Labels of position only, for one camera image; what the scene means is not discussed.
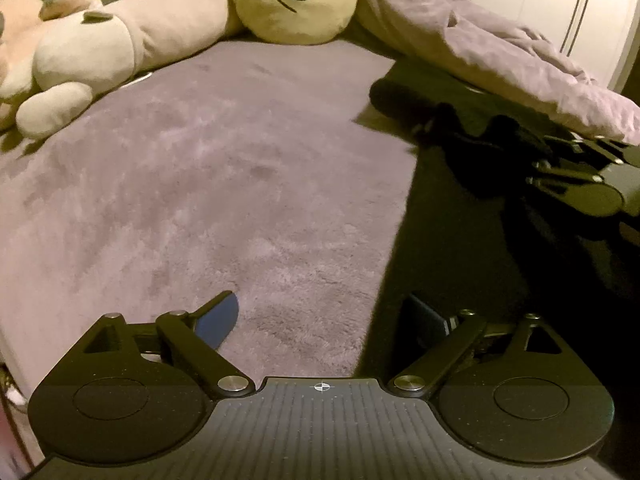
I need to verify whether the purple crumpled duvet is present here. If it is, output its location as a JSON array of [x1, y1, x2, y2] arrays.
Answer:
[[352, 0, 640, 145]]

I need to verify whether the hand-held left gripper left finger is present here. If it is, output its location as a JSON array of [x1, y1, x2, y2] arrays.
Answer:
[[82, 290, 256, 397]]

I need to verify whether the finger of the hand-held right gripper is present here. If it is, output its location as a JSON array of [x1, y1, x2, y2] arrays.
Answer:
[[542, 132, 628, 166], [525, 159, 607, 197]]

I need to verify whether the peach pink plush toy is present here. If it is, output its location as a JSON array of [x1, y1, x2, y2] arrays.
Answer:
[[0, 0, 103, 133]]

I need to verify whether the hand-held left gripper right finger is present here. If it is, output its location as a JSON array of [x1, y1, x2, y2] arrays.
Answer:
[[387, 294, 564, 398]]

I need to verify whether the black knit garment white trim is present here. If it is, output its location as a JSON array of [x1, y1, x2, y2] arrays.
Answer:
[[369, 76, 553, 202]]

